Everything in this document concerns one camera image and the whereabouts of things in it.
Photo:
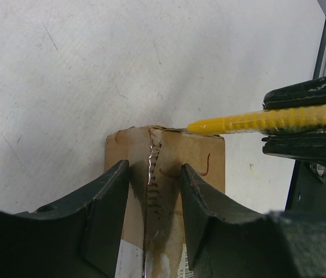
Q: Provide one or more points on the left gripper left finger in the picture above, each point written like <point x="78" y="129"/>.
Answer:
<point x="77" y="235"/>

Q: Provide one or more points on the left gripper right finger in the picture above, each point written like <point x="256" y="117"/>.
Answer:
<point x="226" y="239"/>

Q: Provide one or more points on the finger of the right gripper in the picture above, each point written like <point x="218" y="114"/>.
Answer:
<point x="308" y="93"/>
<point x="304" y="147"/>

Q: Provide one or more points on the yellow utility knife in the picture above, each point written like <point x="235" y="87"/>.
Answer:
<point x="289" y="119"/>

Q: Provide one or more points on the brown cardboard express box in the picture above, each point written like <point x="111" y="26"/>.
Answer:
<point x="153" y="236"/>

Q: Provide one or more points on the aluminium frame rail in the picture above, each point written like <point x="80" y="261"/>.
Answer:
<point x="307" y="190"/>

